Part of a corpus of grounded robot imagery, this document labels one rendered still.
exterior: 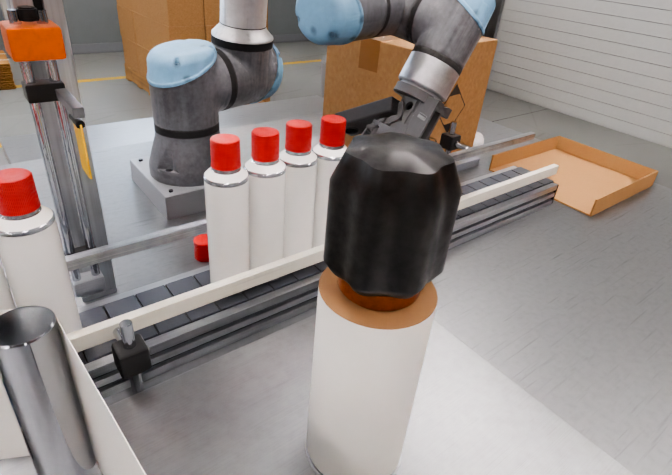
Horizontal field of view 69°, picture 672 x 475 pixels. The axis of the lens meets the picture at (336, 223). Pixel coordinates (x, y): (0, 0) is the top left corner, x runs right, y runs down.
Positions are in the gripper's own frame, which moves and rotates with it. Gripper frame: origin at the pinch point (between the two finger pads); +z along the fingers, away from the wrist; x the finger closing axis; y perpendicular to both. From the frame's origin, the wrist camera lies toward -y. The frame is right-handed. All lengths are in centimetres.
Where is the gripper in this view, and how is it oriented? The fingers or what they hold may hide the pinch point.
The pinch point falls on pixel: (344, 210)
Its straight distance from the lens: 73.0
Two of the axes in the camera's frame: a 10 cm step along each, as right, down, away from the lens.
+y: 6.1, 4.5, -6.6
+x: 6.4, 2.1, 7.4
